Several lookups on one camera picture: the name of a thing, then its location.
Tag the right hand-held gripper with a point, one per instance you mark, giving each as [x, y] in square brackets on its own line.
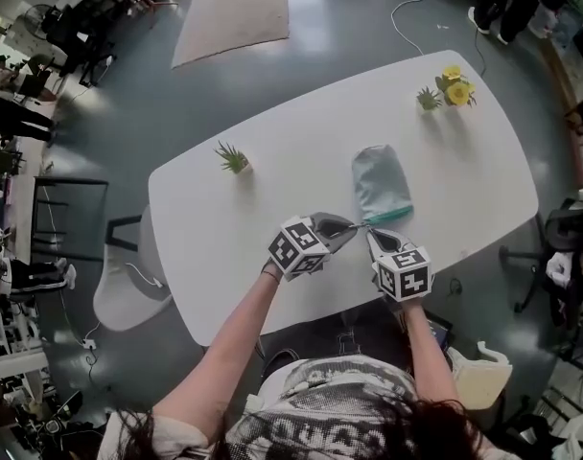
[404, 273]

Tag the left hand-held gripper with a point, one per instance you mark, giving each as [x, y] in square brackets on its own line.
[296, 252]

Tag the grey fabric pouch teal trim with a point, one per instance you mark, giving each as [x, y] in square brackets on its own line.
[380, 180]

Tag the person's right forearm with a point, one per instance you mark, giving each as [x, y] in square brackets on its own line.
[428, 352]

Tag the person's left forearm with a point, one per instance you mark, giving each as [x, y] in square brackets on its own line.
[224, 348]

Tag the black wrist band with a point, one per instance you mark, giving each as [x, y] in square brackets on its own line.
[271, 275]

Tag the person's black trousers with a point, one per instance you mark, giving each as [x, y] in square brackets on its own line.
[368, 338]

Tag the spiky green potted plant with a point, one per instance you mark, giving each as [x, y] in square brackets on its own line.
[234, 161]

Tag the small green potted plant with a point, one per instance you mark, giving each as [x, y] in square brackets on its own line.
[428, 99]

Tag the person's patterned shirt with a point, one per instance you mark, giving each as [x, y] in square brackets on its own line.
[320, 400]

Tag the yellow flower pot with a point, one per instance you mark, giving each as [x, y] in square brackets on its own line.
[458, 93]

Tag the white crumpled cloth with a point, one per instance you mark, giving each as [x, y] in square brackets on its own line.
[559, 269]

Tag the black office chair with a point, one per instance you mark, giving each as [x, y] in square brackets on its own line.
[76, 41]
[560, 228]

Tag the grey shell chair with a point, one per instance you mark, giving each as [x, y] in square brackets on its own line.
[128, 300]

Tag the beige floor rug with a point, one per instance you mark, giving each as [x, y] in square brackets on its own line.
[229, 22]

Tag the white power strip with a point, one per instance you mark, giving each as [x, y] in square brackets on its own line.
[89, 343]

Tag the standing fan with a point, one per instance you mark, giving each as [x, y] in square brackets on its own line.
[38, 17]

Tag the black metal frame table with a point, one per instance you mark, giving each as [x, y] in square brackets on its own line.
[71, 181]

